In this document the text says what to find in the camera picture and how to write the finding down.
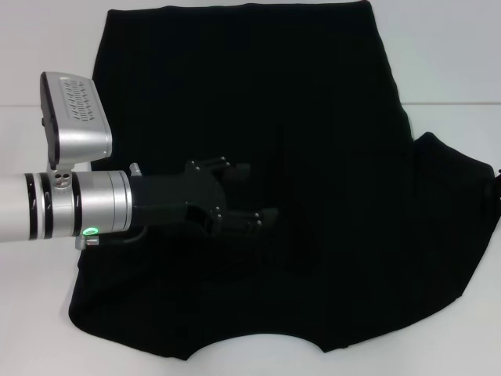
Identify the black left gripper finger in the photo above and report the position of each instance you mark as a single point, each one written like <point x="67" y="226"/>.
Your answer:
<point x="268" y="216"/>
<point x="238" y="169"/>

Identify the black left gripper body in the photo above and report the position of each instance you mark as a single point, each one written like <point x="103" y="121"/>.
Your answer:
<point x="172" y="197"/>

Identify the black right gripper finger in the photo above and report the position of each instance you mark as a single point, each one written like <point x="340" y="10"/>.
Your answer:
<point x="498" y="203"/>

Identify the black t-shirt with white print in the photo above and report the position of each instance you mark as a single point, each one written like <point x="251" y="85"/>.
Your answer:
<point x="313" y="98"/>

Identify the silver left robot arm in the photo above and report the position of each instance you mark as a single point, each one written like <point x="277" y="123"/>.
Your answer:
<point x="23" y="207"/>

